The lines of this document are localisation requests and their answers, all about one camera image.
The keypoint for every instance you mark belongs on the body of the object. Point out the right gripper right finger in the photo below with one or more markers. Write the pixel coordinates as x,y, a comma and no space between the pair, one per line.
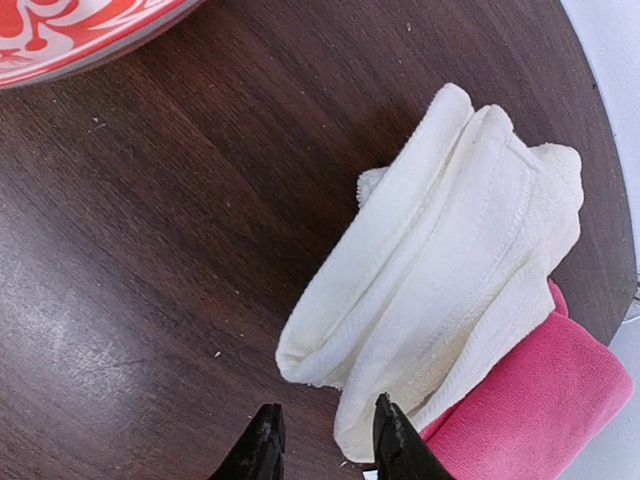
399,451

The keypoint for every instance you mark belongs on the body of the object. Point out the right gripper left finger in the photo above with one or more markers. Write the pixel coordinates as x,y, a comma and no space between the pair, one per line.
258,452

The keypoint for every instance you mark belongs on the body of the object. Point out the white towel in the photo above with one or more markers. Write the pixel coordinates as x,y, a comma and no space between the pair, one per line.
442,272

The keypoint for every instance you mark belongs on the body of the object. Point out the pink towel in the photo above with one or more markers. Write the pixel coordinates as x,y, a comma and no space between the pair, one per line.
537,408

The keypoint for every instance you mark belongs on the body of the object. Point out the red patterned white bowl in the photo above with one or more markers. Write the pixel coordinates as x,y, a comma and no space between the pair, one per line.
44,40

